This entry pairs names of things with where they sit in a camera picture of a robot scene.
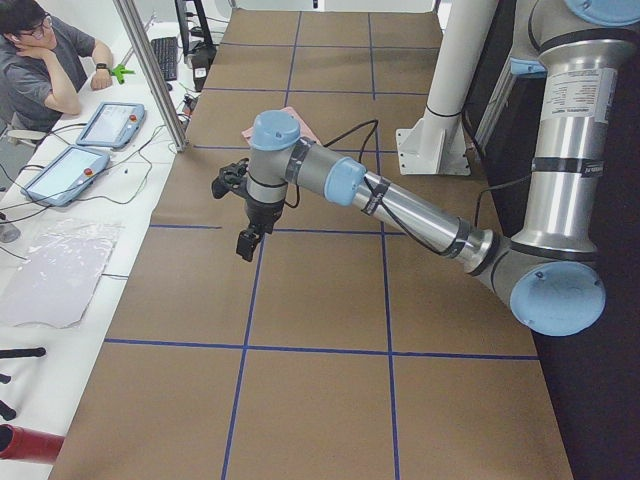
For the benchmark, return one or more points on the near teach pendant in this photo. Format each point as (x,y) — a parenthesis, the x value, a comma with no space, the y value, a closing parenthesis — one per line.
(66,177)

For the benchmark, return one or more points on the black camera tripod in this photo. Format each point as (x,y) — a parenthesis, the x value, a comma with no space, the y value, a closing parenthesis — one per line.
(8,413)

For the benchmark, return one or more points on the teach pendant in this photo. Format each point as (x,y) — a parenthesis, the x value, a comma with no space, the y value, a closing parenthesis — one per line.
(113,125)
(66,177)

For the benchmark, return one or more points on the aluminium frame post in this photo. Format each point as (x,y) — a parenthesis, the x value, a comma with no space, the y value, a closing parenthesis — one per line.
(134,28)

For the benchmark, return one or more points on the black power strip box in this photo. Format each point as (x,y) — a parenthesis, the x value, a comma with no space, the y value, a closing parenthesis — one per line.
(201,61)

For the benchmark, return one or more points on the black keyboard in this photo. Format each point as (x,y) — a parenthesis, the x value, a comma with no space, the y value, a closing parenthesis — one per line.
(165,50)

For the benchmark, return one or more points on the red cylinder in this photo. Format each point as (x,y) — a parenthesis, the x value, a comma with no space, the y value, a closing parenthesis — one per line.
(27,445)

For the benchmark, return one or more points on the clear plastic bag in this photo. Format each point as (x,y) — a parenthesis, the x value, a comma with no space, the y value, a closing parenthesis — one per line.
(57,280)

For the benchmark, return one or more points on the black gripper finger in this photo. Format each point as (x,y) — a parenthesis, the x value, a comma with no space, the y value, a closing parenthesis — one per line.
(247,242)

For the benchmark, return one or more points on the seated person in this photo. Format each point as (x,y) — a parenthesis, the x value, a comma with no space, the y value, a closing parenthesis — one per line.
(45,62)

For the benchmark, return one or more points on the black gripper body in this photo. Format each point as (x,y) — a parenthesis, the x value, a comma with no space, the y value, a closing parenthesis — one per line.
(263,214)

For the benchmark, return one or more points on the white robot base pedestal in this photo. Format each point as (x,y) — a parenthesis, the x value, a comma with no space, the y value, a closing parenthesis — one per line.
(436,145)

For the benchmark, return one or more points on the green tool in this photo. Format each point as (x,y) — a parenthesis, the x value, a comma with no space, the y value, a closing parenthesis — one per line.
(120,71)

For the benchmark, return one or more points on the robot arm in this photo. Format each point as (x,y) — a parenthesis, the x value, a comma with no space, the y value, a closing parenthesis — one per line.
(545,272)

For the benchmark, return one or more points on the pink t-shirt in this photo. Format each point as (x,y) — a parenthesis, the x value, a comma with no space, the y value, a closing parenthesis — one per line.
(277,129)

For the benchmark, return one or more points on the far teach pendant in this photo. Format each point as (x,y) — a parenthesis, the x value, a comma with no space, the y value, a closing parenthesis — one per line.
(113,125)

